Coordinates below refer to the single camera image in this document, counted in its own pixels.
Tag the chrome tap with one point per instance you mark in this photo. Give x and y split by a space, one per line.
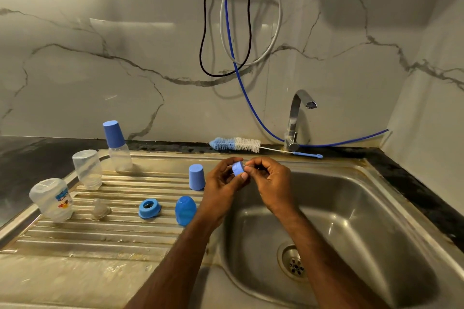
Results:
295 120

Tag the clear plastic bottle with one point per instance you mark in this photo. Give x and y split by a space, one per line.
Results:
88 169

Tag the translucent blue dome cap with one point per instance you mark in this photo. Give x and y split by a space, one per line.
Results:
185 211

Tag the clear bottle with printed label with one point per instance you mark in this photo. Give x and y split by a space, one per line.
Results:
52 199

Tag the person's right thumb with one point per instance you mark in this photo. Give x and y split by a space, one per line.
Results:
253 177

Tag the stainless steel sink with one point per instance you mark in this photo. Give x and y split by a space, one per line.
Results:
253 232

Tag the blue and white bottle brush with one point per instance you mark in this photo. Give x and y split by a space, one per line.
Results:
239 144

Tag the clear silicone teat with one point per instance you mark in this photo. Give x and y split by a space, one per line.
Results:
100 209

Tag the clear bottle with blue cap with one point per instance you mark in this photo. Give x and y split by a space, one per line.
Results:
118 149

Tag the person's left thumb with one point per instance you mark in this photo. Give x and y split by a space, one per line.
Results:
240 182

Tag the sink drain strainer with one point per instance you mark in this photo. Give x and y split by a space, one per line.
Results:
294 262

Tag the person's right hand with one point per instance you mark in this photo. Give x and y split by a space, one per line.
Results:
273 189

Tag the blue bottle cap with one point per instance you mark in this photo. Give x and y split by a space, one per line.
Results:
197 177

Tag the person's right forearm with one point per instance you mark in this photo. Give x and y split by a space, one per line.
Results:
326 265

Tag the person's left forearm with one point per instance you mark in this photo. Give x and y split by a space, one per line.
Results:
174 265

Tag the person's left hand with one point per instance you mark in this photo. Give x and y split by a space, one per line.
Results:
217 193

